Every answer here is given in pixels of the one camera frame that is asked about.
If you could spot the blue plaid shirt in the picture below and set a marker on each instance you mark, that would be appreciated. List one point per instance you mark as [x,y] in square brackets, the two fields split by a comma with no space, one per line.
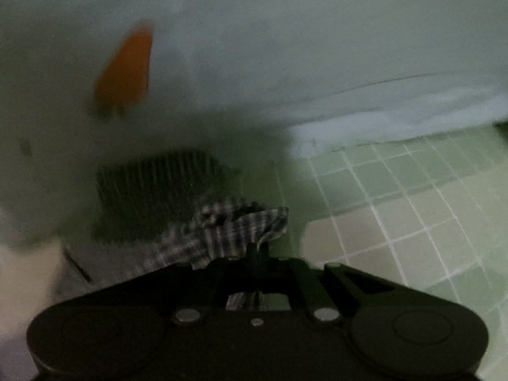
[222,226]

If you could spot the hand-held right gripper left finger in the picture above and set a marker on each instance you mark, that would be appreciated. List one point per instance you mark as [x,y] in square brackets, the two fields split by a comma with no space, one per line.
[222,276]

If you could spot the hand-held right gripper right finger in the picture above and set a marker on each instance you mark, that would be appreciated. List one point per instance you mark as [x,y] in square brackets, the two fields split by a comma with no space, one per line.
[309,281]

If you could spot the carrot print quilt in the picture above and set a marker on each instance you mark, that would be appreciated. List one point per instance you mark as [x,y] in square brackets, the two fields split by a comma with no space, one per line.
[258,47]

